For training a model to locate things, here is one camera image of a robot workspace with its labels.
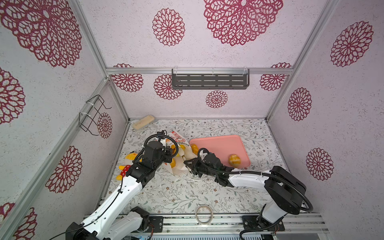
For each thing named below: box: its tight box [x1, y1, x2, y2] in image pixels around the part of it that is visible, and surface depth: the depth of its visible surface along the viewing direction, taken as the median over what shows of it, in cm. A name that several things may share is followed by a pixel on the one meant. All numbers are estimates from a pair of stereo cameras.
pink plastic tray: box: [189, 135, 251, 168], surface depth 108 cm
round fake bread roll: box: [228, 154, 241, 168], surface depth 95 cm
